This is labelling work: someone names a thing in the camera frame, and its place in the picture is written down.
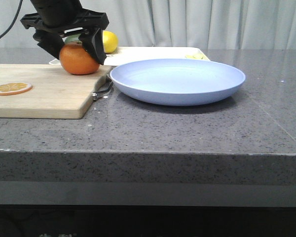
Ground light blue plate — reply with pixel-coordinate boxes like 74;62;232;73
110;59;246;106

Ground metal cutting board handle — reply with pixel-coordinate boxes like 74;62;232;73
92;75;113;101

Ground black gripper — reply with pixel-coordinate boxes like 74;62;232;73
21;0;109;65

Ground whole orange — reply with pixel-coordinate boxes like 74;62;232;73
59;41;100;75

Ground white curtain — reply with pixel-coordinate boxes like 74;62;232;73
0;0;296;50

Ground yellow lemon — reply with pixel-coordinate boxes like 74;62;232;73
103;31;118;53

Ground orange slice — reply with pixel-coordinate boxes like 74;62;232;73
0;82;33;96

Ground bamboo cutting board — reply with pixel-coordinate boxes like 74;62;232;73
0;64;111;119

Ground green lime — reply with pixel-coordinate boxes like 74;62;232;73
64;34;82;45

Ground white plastic tray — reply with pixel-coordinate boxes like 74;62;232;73
49;46;211;67

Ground black cable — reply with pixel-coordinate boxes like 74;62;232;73
0;0;24;47

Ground yellow fruit slices on tray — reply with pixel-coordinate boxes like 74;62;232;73
185;53;206;60

